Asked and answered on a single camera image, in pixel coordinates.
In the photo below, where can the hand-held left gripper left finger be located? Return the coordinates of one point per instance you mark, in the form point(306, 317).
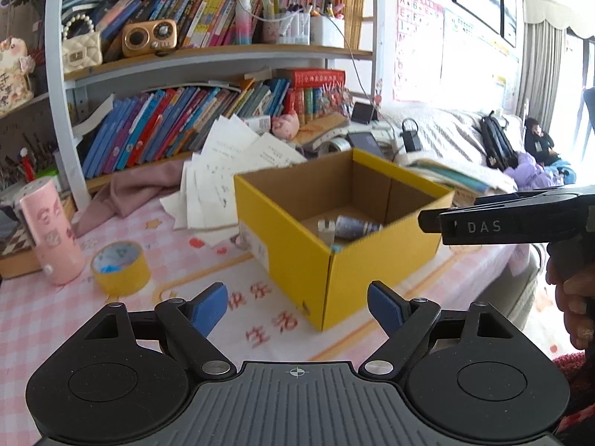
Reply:
point(209, 309)

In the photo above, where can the pink cloth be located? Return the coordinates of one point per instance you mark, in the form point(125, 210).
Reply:
point(135, 186)

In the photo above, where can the cream cat ornament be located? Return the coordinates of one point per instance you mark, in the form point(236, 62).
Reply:
point(14, 79)

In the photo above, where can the pink and blue gradient bottle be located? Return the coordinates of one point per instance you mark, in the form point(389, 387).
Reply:
point(244, 21)

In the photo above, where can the small black device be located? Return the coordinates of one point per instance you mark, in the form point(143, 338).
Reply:
point(365, 114)

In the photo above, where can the pink pig plush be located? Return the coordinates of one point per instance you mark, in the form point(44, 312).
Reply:
point(286, 125)

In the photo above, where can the pile of white paper sheets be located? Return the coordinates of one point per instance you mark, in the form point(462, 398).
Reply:
point(223, 172)

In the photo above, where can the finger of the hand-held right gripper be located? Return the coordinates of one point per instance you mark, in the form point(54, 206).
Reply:
point(430, 222)

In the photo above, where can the white pen holder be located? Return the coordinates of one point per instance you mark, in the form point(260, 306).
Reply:
point(327, 32)

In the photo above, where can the striped sofa cover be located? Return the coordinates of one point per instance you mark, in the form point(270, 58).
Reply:
point(446, 134)

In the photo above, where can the white bookshelf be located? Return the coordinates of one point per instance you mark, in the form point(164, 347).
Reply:
point(60, 102)

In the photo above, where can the pink alphabet wall poster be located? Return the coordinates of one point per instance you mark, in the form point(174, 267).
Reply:
point(418, 46)

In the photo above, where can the desktop with pink checked tablecloth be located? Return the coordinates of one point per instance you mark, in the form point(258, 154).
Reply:
point(186, 269)

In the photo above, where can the clear tape roll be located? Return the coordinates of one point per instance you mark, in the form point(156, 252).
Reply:
point(337, 145)

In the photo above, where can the gold retro radio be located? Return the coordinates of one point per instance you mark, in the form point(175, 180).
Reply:
point(148, 38)

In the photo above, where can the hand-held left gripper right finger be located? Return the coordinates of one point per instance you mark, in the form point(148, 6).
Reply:
point(383, 306)

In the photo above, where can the white wall chart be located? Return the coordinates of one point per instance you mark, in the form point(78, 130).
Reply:
point(479, 60)

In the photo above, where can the dark tablet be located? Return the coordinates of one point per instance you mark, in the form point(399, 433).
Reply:
point(367, 145)

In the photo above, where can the small blue soft toy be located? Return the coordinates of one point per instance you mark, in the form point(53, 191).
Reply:
point(337, 246)

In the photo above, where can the black backpack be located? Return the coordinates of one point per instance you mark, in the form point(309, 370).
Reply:
point(497, 141)

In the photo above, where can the row of colourful thin books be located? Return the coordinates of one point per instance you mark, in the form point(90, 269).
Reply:
point(204, 9)

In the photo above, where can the person's right forearm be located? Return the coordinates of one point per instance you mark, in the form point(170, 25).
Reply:
point(578, 395)

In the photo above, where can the grey curtain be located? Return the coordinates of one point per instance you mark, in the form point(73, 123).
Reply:
point(548, 79)

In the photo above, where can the white bottle with blue label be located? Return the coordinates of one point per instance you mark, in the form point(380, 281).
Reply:
point(353, 227)

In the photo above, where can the black charger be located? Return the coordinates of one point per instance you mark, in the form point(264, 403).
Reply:
point(410, 139)

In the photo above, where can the yellow tape roll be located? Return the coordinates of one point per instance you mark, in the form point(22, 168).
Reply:
point(121, 281)

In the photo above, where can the checkered box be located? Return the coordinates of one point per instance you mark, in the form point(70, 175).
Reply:
point(14, 241)

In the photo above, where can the clear pen holder with pens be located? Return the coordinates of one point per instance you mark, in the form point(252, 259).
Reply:
point(286, 30)

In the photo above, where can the pink tumbler with stickers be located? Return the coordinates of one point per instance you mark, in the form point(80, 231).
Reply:
point(51, 232)

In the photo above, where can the yellow cardboard box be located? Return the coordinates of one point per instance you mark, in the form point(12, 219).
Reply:
point(288, 241)

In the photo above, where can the row of blue and red books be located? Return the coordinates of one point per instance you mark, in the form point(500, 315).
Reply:
point(162, 125)

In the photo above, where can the person's right hand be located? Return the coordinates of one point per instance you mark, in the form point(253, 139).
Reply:
point(574, 288)

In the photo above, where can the purple cloth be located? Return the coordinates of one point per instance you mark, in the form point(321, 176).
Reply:
point(530, 174)

